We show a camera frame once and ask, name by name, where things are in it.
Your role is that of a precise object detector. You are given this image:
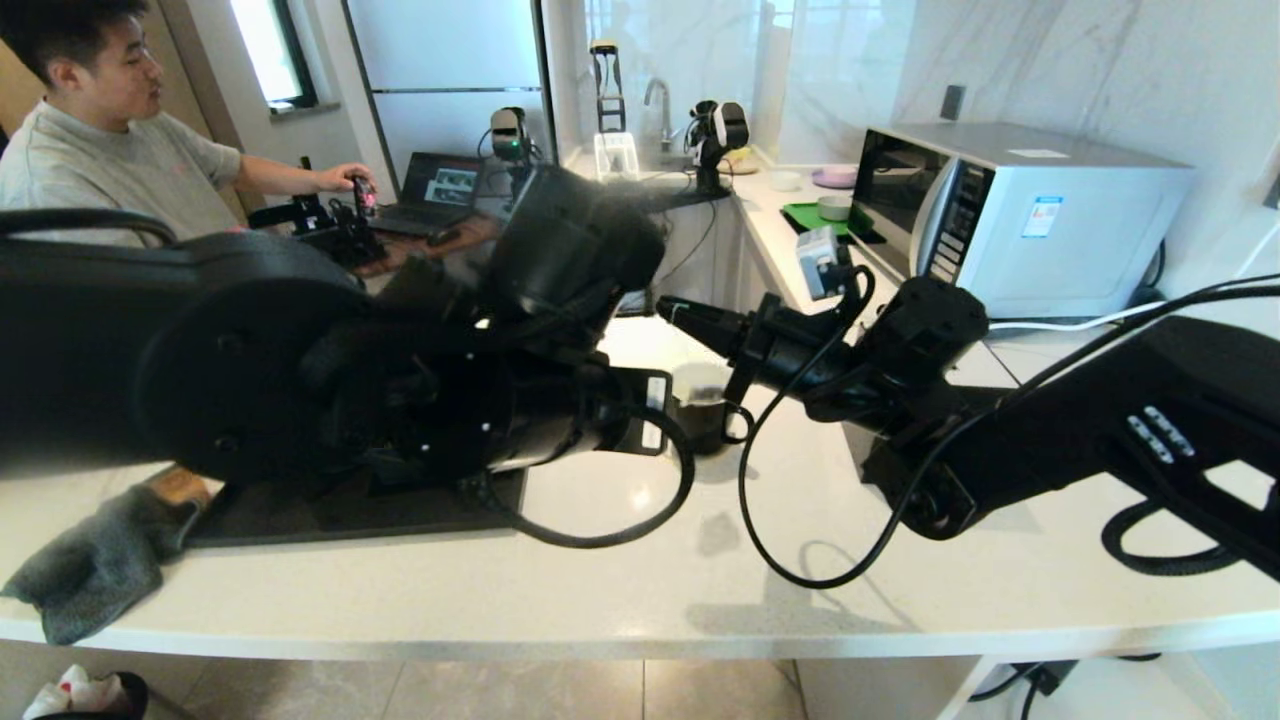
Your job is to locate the black jointed control arm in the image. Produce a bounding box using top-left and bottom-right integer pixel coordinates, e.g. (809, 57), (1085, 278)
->
(250, 175), (389, 269)

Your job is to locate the black jointed arm white joint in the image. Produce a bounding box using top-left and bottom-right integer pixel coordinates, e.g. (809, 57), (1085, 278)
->
(688, 100), (751, 197)

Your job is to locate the black mug white inside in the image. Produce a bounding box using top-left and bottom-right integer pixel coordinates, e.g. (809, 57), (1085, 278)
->
(675, 362), (756, 457)

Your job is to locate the black platform stand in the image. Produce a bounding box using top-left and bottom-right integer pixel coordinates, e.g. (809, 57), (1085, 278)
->
(620, 183), (733, 319)

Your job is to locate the green tray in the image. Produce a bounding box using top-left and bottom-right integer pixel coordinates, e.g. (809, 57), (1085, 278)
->
(779, 203), (887, 248)

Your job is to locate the white plastic basket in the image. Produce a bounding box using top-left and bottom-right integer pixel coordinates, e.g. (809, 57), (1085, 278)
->
(594, 133), (641, 186)

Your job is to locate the black tissue box white top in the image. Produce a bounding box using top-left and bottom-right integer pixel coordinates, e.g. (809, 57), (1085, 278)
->
(838, 330), (1025, 492)

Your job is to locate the chrome faucet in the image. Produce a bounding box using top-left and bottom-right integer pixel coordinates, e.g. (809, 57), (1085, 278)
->
(643, 78), (673, 156)

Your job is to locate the silver microwave oven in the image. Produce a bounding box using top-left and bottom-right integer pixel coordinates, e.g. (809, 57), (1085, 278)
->
(850, 123), (1193, 321)

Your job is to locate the black laptop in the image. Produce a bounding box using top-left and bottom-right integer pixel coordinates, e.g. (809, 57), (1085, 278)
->
(375, 152), (488, 239)

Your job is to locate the silver refrigerator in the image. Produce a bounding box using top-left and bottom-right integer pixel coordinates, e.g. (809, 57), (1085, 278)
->
(340, 0), (576, 201)

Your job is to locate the black serving tray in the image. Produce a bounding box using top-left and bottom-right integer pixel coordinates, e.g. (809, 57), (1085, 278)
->
(185, 468), (529, 549)

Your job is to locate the black framed window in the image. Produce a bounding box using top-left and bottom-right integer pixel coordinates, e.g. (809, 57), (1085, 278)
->
(228, 0), (321, 113)

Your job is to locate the small wooden block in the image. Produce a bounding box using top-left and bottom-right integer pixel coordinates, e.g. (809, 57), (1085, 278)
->
(143, 462), (213, 511)

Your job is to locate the man in grey shirt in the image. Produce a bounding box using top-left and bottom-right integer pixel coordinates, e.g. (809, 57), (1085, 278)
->
(0, 0), (379, 251)

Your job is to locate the grey cloth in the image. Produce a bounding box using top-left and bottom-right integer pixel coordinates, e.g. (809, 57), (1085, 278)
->
(0, 485), (201, 647)

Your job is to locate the black waste bin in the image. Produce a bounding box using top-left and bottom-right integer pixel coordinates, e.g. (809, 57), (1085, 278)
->
(20, 665), (151, 720)

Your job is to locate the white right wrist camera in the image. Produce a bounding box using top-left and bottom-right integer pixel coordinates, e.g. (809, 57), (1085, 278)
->
(795, 227), (853, 301)

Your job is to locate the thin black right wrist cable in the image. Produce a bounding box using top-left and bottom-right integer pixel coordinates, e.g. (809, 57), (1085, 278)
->
(737, 265), (1280, 591)

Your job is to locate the white power cable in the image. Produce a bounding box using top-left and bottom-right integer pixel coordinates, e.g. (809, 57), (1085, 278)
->
(985, 283), (1280, 337)

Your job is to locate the black camera on stand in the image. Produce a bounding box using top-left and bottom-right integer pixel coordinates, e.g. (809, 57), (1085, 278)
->
(488, 107), (543, 196)

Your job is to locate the black power supply cable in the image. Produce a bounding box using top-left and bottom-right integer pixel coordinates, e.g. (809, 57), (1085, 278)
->
(965, 652), (1166, 720)

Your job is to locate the braided black right arm hose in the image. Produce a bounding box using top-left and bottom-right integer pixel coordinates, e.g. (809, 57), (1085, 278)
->
(1100, 498), (1246, 577)

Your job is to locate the black appliance cable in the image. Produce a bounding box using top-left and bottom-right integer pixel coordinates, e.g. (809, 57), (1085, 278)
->
(1120, 240), (1280, 331)

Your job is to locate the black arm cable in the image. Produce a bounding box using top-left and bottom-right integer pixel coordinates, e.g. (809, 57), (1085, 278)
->
(0, 208), (179, 248)

